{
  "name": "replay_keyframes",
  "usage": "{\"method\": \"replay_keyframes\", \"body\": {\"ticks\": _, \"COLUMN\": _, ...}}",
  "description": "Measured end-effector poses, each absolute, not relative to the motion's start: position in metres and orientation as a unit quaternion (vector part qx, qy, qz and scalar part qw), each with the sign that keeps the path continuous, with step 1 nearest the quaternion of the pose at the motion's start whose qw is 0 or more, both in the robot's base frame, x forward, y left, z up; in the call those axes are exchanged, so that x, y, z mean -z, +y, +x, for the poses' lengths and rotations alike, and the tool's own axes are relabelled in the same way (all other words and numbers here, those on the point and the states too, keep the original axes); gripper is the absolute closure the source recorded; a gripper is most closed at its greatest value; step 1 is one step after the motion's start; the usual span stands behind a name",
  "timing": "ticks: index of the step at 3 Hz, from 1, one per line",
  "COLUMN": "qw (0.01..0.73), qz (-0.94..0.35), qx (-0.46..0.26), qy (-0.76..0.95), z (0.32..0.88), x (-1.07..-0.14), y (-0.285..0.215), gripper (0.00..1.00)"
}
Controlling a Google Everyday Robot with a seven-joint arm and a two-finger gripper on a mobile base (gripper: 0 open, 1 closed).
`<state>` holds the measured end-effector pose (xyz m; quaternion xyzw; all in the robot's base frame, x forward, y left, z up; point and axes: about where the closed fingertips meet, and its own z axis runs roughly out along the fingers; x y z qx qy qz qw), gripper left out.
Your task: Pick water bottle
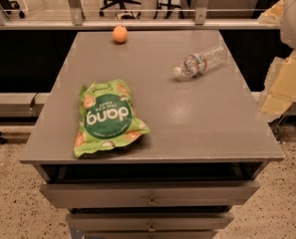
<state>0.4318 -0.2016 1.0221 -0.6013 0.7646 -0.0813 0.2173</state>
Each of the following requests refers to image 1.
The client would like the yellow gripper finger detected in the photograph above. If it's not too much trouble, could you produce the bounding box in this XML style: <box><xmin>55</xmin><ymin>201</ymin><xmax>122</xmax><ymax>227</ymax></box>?
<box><xmin>257</xmin><ymin>0</ymin><xmax>287</xmax><ymax>25</ymax></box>

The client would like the clear plastic water bottle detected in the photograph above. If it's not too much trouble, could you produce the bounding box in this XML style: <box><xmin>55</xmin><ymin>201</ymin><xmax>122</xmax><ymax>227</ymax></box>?
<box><xmin>173</xmin><ymin>45</ymin><xmax>227</xmax><ymax>81</ymax></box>

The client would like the grey drawer cabinet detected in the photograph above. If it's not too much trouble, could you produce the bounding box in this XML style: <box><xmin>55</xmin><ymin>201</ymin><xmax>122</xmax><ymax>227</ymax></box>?
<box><xmin>21</xmin><ymin>30</ymin><xmax>283</xmax><ymax>239</ymax></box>

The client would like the orange fruit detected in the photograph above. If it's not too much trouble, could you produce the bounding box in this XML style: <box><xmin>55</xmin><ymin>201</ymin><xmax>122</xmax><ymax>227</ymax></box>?
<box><xmin>113</xmin><ymin>26</ymin><xmax>128</xmax><ymax>43</ymax></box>

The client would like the green dang chips bag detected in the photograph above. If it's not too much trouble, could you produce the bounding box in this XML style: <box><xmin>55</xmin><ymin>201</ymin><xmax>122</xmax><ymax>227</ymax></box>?
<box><xmin>74</xmin><ymin>80</ymin><xmax>149</xmax><ymax>158</ymax></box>

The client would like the top grey drawer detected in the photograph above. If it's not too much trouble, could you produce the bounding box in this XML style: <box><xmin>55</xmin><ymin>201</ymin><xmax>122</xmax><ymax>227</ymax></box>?
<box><xmin>40</xmin><ymin>181</ymin><xmax>259</xmax><ymax>209</ymax></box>

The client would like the grey drawer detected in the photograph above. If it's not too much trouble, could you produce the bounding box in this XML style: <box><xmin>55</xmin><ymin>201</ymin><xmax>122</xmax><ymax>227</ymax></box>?
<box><xmin>40</xmin><ymin>181</ymin><xmax>259</xmax><ymax>209</ymax></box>
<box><xmin>66</xmin><ymin>212</ymin><xmax>234</xmax><ymax>232</ymax></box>

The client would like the black chair base left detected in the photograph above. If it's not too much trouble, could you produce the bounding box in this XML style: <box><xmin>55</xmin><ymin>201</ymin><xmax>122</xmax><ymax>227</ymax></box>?
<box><xmin>0</xmin><ymin>0</ymin><xmax>25</xmax><ymax>19</ymax></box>

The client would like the black cable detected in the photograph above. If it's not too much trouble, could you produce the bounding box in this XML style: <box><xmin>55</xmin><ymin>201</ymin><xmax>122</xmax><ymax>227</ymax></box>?
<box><xmin>29</xmin><ymin>92</ymin><xmax>40</xmax><ymax>118</ymax></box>

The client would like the metal railing frame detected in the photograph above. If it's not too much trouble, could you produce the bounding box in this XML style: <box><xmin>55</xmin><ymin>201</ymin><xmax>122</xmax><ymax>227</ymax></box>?
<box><xmin>0</xmin><ymin>0</ymin><xmax>279</xmax><ymax>30</ymax></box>

